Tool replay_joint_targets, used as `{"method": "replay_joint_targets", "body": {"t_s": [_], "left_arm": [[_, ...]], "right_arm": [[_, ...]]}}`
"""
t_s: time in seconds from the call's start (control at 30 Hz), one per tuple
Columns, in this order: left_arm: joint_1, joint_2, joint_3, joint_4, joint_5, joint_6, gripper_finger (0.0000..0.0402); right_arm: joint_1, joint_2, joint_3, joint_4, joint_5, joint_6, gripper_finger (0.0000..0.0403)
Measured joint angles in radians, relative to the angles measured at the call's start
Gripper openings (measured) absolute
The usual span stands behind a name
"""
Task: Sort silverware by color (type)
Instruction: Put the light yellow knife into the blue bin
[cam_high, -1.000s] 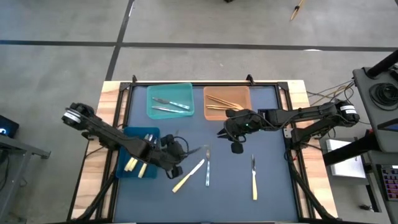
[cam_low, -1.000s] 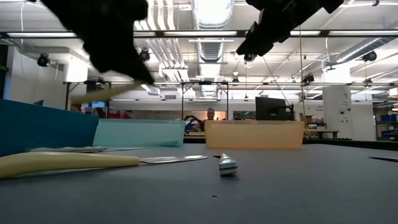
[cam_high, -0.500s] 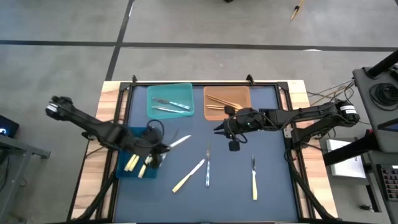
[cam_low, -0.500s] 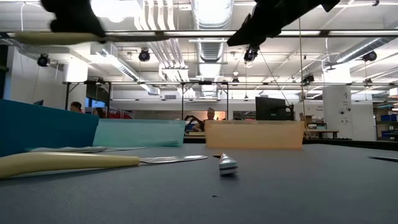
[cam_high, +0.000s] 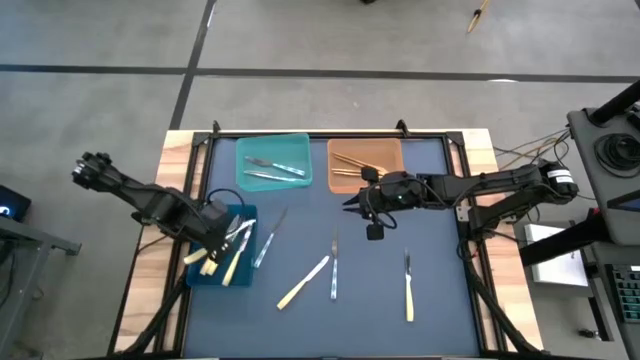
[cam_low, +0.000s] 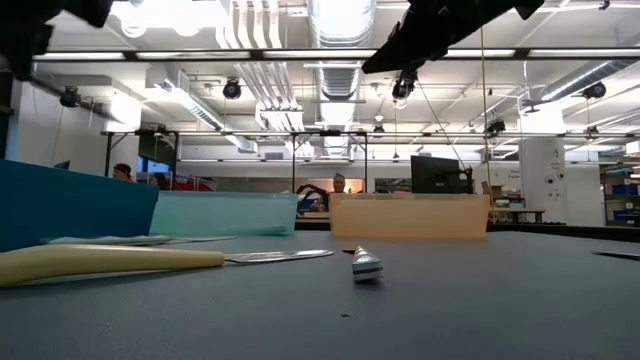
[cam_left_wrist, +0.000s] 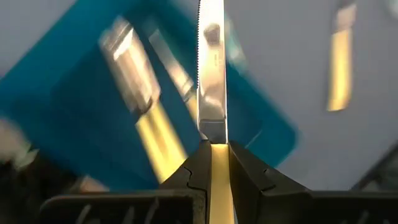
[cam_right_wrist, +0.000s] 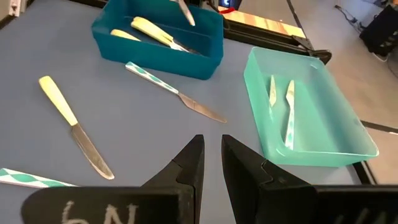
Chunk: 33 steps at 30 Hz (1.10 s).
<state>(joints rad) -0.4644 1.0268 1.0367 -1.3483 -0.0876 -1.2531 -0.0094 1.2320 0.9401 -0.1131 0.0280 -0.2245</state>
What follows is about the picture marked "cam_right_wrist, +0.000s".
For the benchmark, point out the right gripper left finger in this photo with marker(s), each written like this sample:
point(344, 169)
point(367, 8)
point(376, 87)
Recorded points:
point(174, 193)

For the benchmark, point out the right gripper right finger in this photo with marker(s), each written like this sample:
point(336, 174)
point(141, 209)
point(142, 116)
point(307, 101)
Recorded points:
point(248, 193)

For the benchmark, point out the teal translucent plastic bin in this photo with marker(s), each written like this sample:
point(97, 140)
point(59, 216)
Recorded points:
point(326, 124)

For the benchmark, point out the dark blue plastic bin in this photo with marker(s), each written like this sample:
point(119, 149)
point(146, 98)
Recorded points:
point(155, 59)

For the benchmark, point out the black clamp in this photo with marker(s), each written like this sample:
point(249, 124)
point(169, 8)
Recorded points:
point(323, 56)

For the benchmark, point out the black box with blue light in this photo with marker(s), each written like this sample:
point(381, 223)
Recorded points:
point(230, 3)

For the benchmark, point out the black bag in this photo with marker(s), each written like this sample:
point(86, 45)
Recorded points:
point(382, 28)

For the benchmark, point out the white bracket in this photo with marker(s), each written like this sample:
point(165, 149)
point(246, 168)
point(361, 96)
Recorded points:
point(17, 7)

